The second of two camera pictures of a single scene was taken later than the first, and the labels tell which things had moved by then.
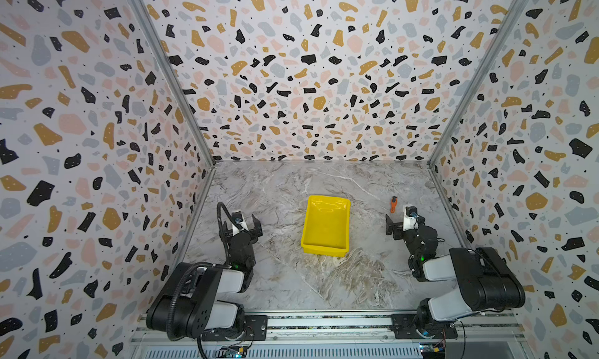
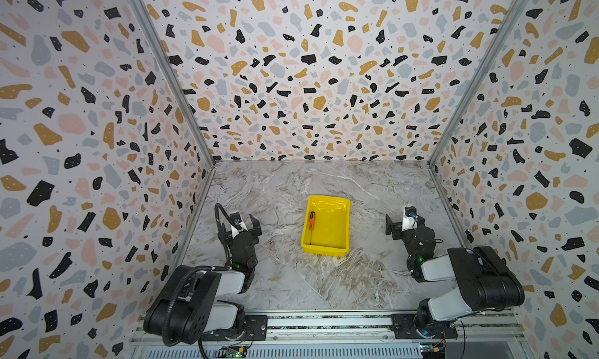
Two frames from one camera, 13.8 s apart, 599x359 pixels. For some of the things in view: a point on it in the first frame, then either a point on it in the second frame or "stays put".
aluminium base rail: (345, 338) stays put
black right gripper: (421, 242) stays put
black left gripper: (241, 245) stays put
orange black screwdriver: (393, 204) to (312, 218)
